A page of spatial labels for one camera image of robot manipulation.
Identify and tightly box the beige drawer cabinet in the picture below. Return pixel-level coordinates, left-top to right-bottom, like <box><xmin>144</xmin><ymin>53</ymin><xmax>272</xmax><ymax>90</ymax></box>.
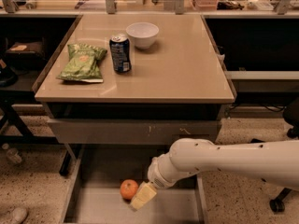
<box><xmin>36</xmin><ymin>13</ymin><xmax>235</xmax><ymax>145</ymax></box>

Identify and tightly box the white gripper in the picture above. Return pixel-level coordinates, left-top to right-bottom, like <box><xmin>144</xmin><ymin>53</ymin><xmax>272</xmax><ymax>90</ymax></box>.
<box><xmin>130</xmin><ymin>154</ymin><xmax>187</xmax><ymax>211</ymax></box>

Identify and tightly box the clear plastic bottle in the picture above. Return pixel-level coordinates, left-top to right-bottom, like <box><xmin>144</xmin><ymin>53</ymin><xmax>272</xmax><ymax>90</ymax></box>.
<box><xmin>2</xmin><ymin>143</ymin><xmax>23</xmax><ymax>165</ymax></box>

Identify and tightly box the open middle drawer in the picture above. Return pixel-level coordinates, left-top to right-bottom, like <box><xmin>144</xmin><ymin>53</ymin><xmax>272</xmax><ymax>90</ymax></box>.
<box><xmin>61</xmin><ymin>145</ymin><xmax>208</xmax><ymax>224</ymax></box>

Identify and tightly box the green chip bag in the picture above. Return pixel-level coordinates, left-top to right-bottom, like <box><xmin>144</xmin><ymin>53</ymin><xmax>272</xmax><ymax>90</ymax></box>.
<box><xmin>57</xmin><ymin>43</ymin><xmax>107</xmax><ymax>83</ymax></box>

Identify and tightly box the white ceramic bowl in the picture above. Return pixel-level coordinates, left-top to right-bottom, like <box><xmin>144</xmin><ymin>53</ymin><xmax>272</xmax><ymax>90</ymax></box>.
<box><xmin>126</xmin><ymin>22</ymin><xmax>159</xmax><ymax>49</ymax></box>

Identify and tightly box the grey shoe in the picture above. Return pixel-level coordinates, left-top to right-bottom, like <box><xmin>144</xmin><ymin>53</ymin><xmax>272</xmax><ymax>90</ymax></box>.
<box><xmin>9</xmin><ymin>207</ymin><xmax>28</xmax><ymax>224</ymax></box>

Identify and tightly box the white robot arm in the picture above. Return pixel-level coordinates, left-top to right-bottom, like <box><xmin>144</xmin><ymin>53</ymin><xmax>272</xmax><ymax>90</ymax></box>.
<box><xmin>130</xmin><ymin>138</ymin><xmax>299</xmax><ymax>210</ymax></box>

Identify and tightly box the black side table frame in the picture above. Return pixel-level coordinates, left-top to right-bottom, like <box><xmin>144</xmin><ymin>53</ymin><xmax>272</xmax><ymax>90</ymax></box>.
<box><xmin>0</xmin><ymin>93</ymin><xmax>73</xmax><ymax>176</ymax></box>

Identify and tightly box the orange fruit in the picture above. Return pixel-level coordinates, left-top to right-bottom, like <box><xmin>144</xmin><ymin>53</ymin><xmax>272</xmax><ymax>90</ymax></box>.
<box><xmin>120</xmin><ymin>179</ymin><xmax>138</xmax><ymax>200</ymax></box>

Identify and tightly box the blue soda can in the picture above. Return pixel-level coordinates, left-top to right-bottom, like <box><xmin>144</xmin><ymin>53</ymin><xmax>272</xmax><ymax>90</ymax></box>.
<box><xmin>109</xmin><ymin>34</ymin><xmax>132</xmax><ymax>73</ymax></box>

